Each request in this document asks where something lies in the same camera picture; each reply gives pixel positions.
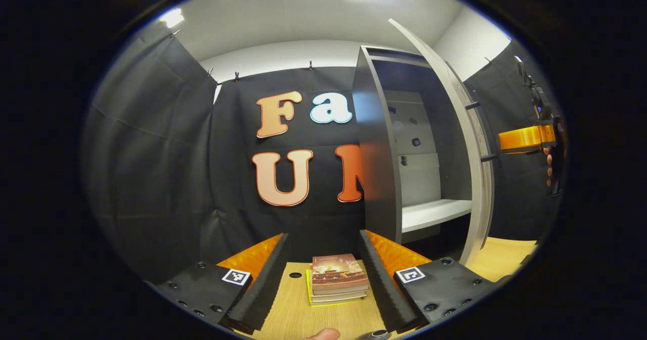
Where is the white cabinet shelf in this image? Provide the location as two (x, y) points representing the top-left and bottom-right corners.
(402, 199), (473, 233)

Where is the small ceiling light panel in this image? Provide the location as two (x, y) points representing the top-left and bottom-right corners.
(160, 8), (185, 29)

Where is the black backdrop cloth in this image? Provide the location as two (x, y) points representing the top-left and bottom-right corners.
(83, 27), (564, 285)

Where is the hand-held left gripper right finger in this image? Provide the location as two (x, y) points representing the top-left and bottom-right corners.
(359, 230), (511, 334)

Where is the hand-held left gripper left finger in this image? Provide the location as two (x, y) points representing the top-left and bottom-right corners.
(147, 233), (290, 334)

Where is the black door handle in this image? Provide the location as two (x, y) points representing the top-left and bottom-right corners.
(464, 100), (502, 163)

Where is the grey cabinet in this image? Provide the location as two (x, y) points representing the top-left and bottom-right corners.
(352, 45), (478, 262)

